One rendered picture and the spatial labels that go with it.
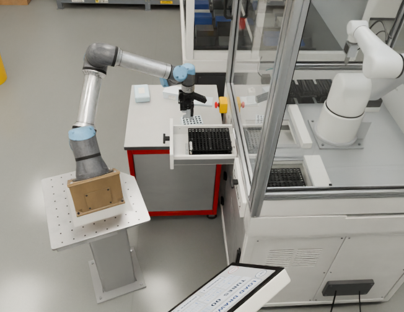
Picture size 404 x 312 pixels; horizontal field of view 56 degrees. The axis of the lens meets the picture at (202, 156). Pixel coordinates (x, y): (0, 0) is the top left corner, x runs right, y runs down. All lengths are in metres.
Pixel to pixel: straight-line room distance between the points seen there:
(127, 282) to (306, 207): 1.29
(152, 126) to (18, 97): 2.09
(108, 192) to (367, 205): 1.14
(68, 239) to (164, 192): 0.86
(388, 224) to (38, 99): 3.24
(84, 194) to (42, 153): 1.67
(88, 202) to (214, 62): 1.35
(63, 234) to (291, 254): 1.08
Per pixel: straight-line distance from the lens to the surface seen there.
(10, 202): 3.14
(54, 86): 4.20
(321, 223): 1.77
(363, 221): 1.84
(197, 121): 2.29
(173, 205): 2.60
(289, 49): 1.13
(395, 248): 2.14
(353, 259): 2.13
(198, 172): 2.36
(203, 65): 2.69
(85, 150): 1.78
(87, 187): 1.78
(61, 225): 1.90
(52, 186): 2.07
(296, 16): 1.09
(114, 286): 2.50
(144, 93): 2.52
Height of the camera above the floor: 2.23
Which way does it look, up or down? 44 degrees down
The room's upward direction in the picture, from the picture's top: 3 degrees clockwise
